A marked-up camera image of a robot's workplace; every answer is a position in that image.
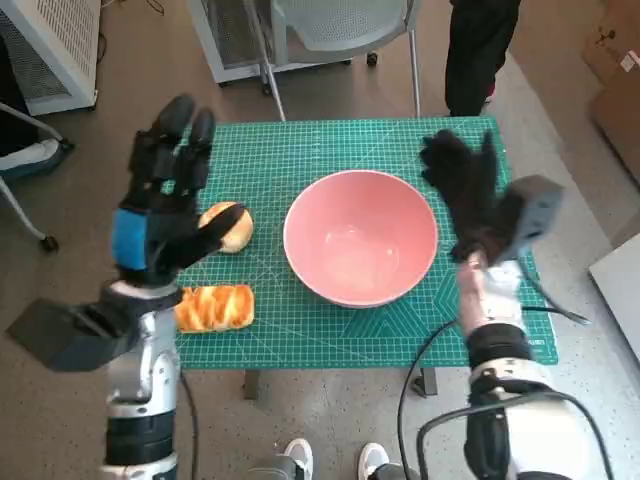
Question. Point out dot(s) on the white board panel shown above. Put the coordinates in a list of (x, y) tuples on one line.
[(620, 295)]

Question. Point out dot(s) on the long striped bread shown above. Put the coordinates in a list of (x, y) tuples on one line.
[(215, 307)]

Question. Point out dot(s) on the grey table leg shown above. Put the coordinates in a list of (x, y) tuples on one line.
[(251, 384), (427, 382)]

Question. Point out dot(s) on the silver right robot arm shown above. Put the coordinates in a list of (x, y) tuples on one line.
[(500, 350)]

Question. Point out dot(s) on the white shoe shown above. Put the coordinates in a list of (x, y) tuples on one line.
[(372, 457), (299, 455)]

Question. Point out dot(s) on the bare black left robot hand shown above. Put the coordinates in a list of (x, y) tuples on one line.
[(160, 235)]

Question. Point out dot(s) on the person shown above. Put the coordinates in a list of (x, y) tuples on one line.
[(30, 157), (475, 50)]

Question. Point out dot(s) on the wheeled chair base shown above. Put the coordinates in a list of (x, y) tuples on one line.
[(49, 243)]

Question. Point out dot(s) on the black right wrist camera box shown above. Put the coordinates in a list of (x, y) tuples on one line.
[(535, 210)]

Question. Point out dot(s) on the grey mesh chair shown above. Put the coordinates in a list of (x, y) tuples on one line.
[(345, 22)]

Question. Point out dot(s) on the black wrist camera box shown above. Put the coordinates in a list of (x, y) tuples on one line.
[(65, 335), (535, 210)]

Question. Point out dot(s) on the green cutting mat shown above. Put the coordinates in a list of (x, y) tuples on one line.
[(300, 150)]

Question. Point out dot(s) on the brown cardboard box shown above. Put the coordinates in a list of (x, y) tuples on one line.
[(615, 110)]

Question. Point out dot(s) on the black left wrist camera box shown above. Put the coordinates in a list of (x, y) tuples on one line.
[(65, 335)]

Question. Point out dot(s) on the pink bowl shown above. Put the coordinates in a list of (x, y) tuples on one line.
[(360, 240)]

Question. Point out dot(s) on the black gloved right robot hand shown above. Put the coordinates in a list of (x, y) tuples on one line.
[(465, 190)]

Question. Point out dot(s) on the round bread bun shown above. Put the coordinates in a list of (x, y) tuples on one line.
[(239, 235)]

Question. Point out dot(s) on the white perforated cabinet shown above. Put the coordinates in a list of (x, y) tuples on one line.
[(225, 45), (45, 40)]

